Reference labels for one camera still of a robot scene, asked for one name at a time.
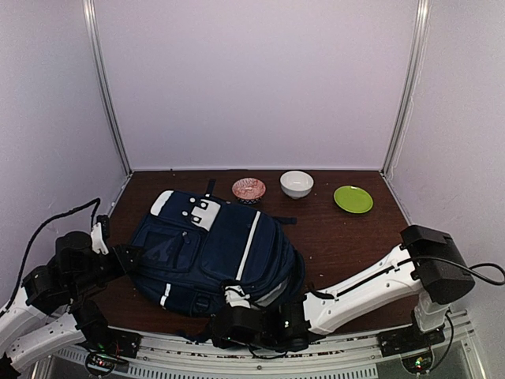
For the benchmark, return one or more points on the right aluminium frame post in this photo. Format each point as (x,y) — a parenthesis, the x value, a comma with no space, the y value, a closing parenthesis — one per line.
(412,73)

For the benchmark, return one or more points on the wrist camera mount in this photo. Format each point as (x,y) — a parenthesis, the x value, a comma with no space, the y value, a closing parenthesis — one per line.
(235,296)
(100,232)

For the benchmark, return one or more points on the green plate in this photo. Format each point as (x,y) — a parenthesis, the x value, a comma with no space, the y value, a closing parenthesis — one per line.
(353,199)

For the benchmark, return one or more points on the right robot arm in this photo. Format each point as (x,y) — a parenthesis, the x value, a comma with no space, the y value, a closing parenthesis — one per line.
(427,263)

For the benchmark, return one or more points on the navy blue backpack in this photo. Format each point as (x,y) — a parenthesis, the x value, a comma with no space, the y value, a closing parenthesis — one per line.
(193,242)

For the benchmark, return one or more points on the red patterned small bowl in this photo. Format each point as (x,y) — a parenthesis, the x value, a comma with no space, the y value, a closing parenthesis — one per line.
(248,191)

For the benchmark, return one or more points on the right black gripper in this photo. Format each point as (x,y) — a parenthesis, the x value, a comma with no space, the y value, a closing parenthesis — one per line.
(221,343)

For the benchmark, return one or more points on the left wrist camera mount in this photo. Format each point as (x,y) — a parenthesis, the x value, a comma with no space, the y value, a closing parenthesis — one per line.
(100,232)

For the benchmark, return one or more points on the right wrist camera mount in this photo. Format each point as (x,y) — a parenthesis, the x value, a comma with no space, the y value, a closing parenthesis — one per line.
(235,296)

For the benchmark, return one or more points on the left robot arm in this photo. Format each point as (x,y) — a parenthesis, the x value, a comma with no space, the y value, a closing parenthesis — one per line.
(52,308)

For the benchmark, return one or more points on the left aluminium frame post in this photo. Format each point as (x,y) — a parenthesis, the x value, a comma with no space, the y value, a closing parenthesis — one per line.
(104,88)

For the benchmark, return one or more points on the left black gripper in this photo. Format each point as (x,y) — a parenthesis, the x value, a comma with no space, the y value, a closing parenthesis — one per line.
(123,258)

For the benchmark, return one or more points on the front aluminium rail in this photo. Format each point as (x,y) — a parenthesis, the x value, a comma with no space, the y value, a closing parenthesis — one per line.
(355,355)

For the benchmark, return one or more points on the white ceramic bowl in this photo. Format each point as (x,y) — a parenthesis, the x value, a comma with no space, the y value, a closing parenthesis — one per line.
(296,184)

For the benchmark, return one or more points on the aluminium frame post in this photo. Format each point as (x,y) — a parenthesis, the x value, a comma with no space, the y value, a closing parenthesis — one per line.
(412,73)
(104,88)

